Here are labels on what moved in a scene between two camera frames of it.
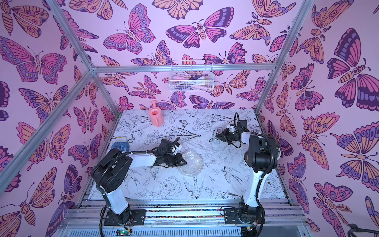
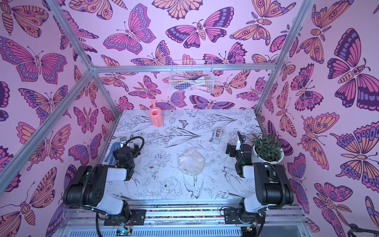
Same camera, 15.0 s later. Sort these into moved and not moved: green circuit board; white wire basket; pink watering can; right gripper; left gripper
Moved: right gripper; left gripper
Not moved: green circuit board; white wire basket; pink watering can
